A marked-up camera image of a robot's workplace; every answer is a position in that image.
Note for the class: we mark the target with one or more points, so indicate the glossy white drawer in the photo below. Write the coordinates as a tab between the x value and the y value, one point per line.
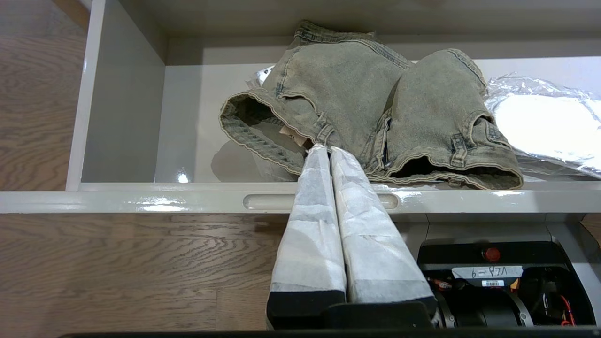
122	117

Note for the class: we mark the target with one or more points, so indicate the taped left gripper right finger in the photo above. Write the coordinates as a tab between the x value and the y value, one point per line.
375	253

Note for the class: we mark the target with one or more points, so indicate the small clear labelled packet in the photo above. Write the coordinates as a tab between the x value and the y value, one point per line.
263	77

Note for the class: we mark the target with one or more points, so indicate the white slippers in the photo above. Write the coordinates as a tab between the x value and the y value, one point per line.
549	126

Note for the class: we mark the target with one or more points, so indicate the silver black robot base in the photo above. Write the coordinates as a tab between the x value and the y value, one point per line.
493	272

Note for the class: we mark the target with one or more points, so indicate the faded grey denim shorts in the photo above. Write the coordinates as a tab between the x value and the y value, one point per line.
338	84

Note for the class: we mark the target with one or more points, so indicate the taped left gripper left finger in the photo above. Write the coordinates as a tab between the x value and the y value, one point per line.
310	244

